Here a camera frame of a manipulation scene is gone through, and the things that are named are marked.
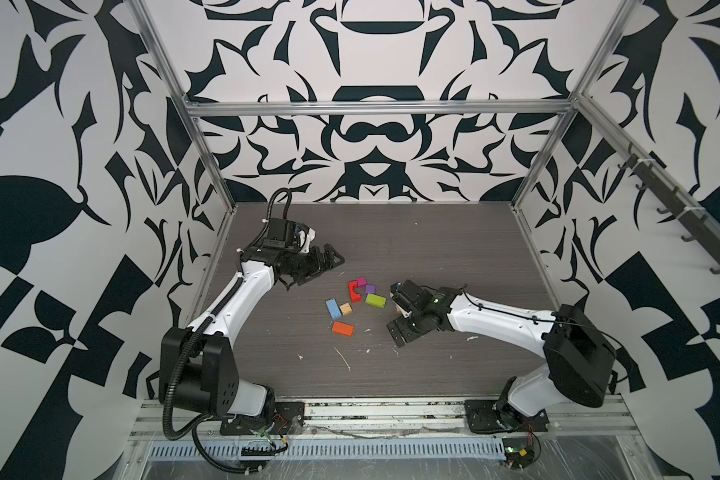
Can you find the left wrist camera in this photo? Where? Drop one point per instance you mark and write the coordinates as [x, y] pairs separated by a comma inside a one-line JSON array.
[[287, 235]]

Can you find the blue wood block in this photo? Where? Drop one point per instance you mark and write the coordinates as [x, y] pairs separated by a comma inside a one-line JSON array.
[[333, 309]]

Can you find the aluminium front rail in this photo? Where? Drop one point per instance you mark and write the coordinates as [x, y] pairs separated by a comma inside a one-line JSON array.
[[369, 417]]

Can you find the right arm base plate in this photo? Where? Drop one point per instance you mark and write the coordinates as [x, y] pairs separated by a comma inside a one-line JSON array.
[[485, 417]]

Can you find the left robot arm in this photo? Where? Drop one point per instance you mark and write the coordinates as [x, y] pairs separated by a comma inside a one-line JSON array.
[[198, 370]]

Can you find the wall hook rack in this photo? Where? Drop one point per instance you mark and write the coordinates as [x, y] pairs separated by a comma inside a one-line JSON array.
[[674, 202]]

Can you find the white slotted cable duct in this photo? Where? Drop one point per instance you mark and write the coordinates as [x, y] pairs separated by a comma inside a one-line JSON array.
[[490, 449]]

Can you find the green circuit board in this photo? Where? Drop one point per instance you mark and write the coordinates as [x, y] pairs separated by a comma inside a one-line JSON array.
[[520, 454]]

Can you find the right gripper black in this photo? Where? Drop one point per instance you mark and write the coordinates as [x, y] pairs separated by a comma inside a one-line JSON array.
[[405, 335]]

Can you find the red arch wood block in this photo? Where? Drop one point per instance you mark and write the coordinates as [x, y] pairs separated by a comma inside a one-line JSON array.
[[355, 297]]

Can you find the aluminium frame crossbar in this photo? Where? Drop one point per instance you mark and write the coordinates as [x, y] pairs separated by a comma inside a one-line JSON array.
[[377, 107]]

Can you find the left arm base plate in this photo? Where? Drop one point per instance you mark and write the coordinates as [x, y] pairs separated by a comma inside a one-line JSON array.
[[270, 418]]

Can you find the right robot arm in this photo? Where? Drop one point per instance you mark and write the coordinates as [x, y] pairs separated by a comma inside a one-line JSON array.
[[578, 357]]

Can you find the green wood block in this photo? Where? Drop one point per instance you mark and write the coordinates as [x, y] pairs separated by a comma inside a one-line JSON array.
[[376, 300]]

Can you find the orange wood block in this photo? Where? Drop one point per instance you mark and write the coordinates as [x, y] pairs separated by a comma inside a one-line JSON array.
[[343, 329]]

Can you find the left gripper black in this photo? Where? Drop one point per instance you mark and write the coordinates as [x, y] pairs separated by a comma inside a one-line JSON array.
[[317, 265]]

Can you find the small natural wood cube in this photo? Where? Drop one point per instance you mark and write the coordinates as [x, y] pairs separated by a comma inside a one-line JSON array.
[[345, 308]]

